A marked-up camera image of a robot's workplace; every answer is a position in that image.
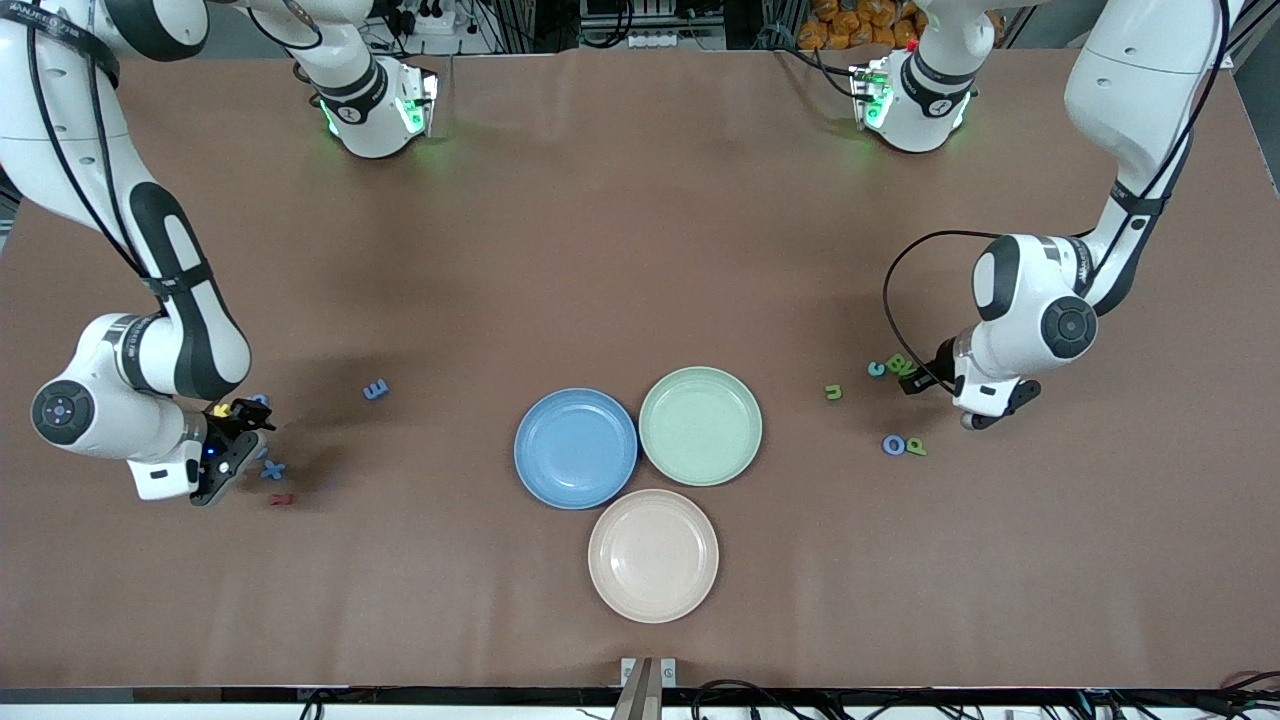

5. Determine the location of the green plate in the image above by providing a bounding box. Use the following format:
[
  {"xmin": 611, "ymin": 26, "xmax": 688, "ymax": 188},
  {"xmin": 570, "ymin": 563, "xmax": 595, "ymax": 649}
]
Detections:
[{"xmin": 639, "ymin": 366, "xmax": 764, "ymax": 488}]

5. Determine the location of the blue plate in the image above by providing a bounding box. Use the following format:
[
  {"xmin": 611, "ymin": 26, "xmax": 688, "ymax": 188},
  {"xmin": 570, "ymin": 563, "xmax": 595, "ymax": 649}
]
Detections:
[{"xmin": 514, "ymin": 388, "xmax": 639, "ymax": 511}]

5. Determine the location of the beige plate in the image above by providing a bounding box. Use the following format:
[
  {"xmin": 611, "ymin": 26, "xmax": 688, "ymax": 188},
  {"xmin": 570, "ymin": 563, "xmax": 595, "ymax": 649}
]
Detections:
[{"xmin": 588, "ymin": 489, "xmax": 720, "ymax": 624}]

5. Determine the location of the bag of oranges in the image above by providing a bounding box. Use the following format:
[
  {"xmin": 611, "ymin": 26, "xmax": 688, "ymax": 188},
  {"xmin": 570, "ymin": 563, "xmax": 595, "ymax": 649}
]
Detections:
[{"xmin": 797, "ymin": 0, "xmax": 926, "ymax": 51}]

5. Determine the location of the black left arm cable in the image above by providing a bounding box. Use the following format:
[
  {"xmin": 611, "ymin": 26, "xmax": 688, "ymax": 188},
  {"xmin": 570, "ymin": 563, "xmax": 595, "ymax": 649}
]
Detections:
[{"xmin": 882, "ymin": 0, "xmax": 1231, "ymax": 393}]

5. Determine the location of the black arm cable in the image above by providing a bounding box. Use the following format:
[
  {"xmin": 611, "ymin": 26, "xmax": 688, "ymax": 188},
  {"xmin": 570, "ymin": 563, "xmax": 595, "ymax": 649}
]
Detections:
[
  {"xmin": 882, "ymin": 0, "xmax": 1231, "ymax": 393},
  {"xmin": 25, "ymin": 0, "xmax": 161, "ymax": 291}
]

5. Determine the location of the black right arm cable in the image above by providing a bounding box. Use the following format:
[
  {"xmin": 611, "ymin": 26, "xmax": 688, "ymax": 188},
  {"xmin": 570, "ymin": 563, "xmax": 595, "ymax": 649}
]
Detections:
[{"xmin": 25, "ymin": 0, "xmax": 161, "ymax": 291}]

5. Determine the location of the metal table edge bracket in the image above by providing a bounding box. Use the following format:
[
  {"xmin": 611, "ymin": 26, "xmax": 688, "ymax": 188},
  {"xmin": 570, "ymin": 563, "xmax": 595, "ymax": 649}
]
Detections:
[{"xmin": 612, "ymin": 657, "xmax": 678, "ymax": 720}]

